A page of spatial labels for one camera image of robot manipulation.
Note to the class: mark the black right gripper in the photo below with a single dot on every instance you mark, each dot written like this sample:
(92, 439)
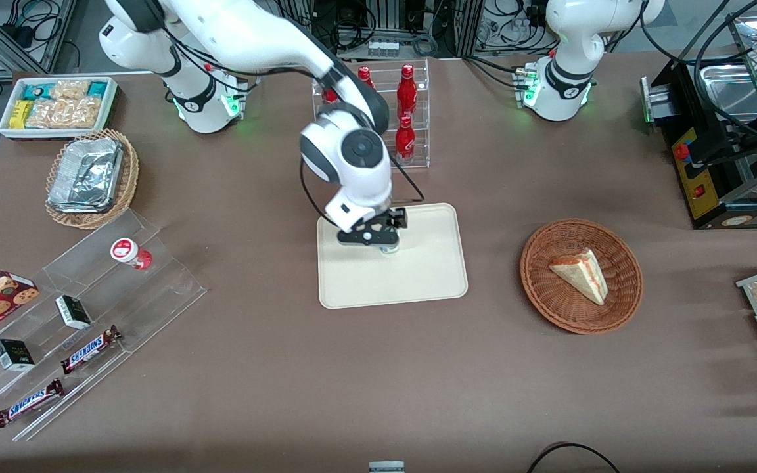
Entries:
(397, 218)

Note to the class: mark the green label yogurt cup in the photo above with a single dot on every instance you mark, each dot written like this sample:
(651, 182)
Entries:
(389, 252)

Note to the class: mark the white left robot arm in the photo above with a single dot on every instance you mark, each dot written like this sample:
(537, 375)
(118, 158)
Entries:
(566, 79)

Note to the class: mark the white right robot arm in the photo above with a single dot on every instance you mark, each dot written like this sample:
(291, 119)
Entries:
(352, 151)

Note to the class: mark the beige plastic tray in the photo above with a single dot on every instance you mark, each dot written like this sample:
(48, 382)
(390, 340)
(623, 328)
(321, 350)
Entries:
(418, 276)

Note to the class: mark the red emergency stop button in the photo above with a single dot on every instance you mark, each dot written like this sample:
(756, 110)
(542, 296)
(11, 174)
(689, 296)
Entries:
(681, 152)

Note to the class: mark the black sealing machine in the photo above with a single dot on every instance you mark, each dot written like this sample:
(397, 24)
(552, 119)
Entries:
(707, 190)

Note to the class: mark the red cola bottle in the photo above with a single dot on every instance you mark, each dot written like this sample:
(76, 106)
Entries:
(407, 95)
(365, 75)
(329, 96)
(405, 141)

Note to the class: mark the clear acrylic bottle rack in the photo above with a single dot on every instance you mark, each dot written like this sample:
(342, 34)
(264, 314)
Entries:
(421, 112)

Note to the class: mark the wrapped triangle sandwich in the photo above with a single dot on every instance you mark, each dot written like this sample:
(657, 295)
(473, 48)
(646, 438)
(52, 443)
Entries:
(582, 274)

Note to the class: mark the brown round wicker basket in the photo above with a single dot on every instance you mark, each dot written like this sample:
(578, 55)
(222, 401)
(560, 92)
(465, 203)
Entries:
(569, 309)

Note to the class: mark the white power strip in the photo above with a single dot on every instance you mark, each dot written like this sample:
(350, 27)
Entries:
(383, 47)

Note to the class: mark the small grey edge device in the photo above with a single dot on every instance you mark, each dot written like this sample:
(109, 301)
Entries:
(386, 467)

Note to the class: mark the clear acrylic stepped display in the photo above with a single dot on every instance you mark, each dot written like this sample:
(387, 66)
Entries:
(148, 289)

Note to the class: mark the red label yogurt cup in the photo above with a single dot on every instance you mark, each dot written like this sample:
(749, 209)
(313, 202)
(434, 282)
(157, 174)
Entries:
(130, 253)

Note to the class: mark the light wicker basket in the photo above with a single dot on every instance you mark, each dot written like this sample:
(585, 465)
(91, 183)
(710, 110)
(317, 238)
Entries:
(130, 177)

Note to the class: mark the aluminium foil container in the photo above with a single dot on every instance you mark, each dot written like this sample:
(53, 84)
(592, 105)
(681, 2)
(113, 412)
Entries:
(86, 174)

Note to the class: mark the white rectangular snack bin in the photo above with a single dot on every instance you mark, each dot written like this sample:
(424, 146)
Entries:
(110, 105)

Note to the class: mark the snickers chocolate bar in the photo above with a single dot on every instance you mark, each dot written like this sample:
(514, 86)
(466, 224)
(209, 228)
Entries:
(29, 403)
(89, 349)

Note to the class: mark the small black box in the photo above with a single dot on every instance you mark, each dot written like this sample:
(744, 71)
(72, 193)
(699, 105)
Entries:
(73, 312)
(14, 355)

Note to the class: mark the teal snack packet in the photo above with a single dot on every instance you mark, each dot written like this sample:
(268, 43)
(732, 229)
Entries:
(97, 89)
(35, 91)

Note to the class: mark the large rice cracker bag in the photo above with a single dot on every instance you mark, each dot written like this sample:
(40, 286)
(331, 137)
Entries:
(63, 113)

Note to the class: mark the small rice cracker bag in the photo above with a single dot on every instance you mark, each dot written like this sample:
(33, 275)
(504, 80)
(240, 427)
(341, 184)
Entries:
(69, 89)

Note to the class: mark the yellow snack packet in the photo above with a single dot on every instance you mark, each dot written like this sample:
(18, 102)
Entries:
(20, 114)

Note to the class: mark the aluminium frame equipment rack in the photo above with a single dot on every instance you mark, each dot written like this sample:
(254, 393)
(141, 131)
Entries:
(418, 20)

